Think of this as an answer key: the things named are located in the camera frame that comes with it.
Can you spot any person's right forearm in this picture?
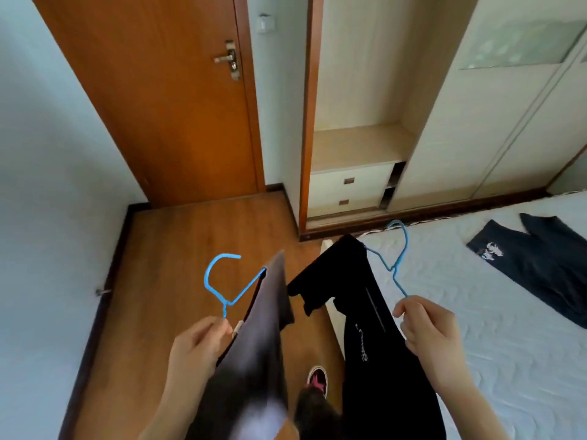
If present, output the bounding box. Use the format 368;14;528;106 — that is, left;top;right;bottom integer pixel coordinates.
431;379;511;440

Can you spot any black garment with white print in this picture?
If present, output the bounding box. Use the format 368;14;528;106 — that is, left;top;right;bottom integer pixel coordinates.
286;233;448;440

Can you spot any blue wire clothes hanger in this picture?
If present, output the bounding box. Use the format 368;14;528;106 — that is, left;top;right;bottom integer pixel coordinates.
364;219;409;299
203;254;268;319

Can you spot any dark blue printed garment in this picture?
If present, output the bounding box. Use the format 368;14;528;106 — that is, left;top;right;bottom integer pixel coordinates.
466;212;587;330

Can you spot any person's left hand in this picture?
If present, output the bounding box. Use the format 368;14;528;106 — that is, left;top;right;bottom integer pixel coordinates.
168;315;234;388

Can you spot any metal door handle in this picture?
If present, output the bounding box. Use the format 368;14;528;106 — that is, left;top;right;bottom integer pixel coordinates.
213;39;241;82

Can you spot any person's left forearm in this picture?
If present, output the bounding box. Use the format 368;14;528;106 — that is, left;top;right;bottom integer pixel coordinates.
137;379;217;440

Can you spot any cream wardrobe with brown frame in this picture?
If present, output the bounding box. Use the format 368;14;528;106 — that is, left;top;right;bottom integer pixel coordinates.
297;0;587;244

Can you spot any person's leg in dark trousers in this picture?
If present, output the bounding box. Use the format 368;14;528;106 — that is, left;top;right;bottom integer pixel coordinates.
293;387;345;440

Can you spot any person's pink black shoe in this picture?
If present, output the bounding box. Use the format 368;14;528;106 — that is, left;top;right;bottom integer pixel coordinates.
306;365;329;400

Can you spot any brown wooden door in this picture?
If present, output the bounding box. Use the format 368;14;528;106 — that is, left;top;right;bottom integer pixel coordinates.
29;0;267;209

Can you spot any person's right hand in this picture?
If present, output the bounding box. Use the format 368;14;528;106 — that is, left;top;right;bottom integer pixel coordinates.
393;295;460;394

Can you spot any cream sliding wardrobe door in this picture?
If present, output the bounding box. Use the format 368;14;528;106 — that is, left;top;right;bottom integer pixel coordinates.
387;0;587;214
471;41;587;200

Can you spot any white quilted mattress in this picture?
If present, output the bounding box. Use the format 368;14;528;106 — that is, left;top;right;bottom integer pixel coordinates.
320;189;587;440

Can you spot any cream wardrobe drawer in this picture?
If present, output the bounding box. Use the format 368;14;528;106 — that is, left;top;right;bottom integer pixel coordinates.
308;163;396;198
307;188;387;219

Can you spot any dark grey garment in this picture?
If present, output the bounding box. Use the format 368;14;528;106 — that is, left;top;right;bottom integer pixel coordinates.
185;249;295;440

